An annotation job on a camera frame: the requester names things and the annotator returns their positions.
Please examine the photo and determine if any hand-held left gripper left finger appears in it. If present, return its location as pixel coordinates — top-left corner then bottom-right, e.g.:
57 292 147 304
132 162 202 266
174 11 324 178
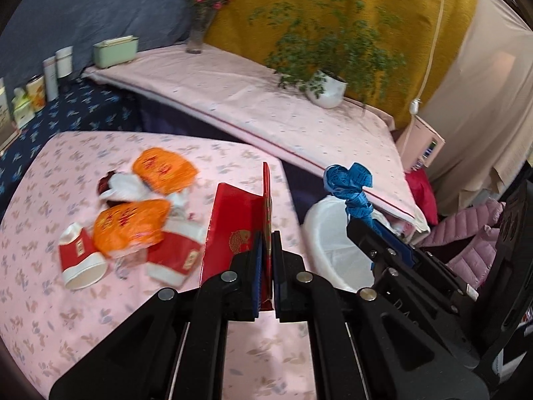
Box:
49 239 264 400

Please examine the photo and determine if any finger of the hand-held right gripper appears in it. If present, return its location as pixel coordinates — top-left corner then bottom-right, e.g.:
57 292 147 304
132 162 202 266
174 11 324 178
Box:
346 218 479 368
372 219 476 301

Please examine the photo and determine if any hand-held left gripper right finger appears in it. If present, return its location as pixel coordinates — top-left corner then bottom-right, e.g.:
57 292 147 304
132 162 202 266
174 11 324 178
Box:
271 230 490 400

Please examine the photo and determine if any white lined waste bin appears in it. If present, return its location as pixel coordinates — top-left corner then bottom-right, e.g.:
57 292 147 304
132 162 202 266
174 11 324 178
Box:
300 195 394 294

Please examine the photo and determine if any red gift envelope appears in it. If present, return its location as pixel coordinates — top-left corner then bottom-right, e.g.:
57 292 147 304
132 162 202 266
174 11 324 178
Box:
201 162 273 313

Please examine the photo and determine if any blue tape measure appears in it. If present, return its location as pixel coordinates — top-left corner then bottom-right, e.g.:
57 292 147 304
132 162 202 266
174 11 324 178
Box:
324 162 375 222

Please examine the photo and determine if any orange printed wrapper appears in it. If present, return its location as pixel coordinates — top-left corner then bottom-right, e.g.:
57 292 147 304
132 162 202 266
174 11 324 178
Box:
132 147 198 196
92 199 172 259

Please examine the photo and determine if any dark red velvet scrunchie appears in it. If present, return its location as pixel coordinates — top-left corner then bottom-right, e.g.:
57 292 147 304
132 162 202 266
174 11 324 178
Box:
98 170 121 209

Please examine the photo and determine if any pink puffer jacket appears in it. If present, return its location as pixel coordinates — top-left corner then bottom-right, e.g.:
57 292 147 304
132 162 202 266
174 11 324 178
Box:
418 200 506 289

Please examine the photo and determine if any red cloth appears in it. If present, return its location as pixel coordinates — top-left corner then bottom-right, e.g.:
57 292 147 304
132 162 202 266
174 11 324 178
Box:
405 169 439 226

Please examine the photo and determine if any red white crumpled packet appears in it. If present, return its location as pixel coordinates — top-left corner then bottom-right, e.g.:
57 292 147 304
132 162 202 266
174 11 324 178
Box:
147 217 207 288

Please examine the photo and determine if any pink box device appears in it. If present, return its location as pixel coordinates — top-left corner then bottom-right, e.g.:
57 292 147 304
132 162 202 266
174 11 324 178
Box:
395 114 445 171

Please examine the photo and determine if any clear plastic wrap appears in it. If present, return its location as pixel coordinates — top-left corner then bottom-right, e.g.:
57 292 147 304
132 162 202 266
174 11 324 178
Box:
112 250 150 281

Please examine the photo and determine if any beige curtain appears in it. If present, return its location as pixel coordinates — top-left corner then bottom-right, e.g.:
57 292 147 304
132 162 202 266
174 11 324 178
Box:
425 0 533 217

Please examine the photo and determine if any white plastic bag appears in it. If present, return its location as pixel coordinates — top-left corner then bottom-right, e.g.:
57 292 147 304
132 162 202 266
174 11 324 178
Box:
100 173 188 217

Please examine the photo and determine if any green plant in white pot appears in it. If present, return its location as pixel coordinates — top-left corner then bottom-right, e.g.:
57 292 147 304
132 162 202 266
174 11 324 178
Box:
249 0 406 110

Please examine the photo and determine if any pink dotted sheet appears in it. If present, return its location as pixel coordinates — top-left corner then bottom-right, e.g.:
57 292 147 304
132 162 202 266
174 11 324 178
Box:
81 44 431 234

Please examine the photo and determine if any red and white paper cup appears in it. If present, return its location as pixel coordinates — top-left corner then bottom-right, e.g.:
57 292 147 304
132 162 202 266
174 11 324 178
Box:
58 223 108 291

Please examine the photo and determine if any navy floral cloth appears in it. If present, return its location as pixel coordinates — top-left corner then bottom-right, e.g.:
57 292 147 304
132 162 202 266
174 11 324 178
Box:
0 77 142 201

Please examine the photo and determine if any glass vase with pink flowers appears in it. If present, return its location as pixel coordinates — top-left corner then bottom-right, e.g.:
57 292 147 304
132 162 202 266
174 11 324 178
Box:
184 0 231 55

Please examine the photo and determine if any pale green tissue box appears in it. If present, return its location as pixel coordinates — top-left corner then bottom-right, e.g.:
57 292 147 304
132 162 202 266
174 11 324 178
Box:
92 35 140 68

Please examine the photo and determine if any white tube bottle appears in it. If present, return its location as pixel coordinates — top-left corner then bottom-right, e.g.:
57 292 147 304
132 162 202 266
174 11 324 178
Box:
43 56 59 101

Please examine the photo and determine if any yellow patterned canister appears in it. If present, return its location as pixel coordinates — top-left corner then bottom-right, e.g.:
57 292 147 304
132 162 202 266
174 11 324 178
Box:
26 75 46 112

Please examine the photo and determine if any white jar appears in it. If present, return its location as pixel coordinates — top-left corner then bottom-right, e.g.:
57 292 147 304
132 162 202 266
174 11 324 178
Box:
55 46 74 79

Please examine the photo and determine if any green tissue pack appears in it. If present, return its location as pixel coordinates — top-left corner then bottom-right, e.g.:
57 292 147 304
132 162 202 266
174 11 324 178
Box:
12 87 34 128

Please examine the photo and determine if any white printed sign card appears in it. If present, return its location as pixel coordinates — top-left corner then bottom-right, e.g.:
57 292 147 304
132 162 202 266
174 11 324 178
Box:
0 77 21 151

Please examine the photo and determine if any grey blue backdrop cloth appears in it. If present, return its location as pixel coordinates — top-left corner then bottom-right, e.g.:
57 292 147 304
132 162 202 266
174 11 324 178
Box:
0 0 234 105

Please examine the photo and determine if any white cable with switch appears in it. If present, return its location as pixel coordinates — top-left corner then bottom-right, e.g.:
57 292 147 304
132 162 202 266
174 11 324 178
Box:
410 0 452 114

